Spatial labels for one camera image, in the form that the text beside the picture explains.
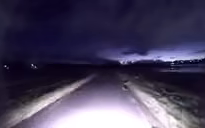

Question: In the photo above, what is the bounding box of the dark asphalt path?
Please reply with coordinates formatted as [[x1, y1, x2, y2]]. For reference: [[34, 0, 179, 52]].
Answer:
[[13, 71, 161, 128]]

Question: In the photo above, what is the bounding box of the dark field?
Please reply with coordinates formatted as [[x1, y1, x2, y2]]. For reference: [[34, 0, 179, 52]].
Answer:
[[0, 63, 101, 121], [118, 63, 205, 128]]

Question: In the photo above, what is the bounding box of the pale verge strip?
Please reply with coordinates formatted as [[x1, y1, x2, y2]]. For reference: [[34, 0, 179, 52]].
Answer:
[[119, 73, 204, 128], [0, 73, 98, 128]]

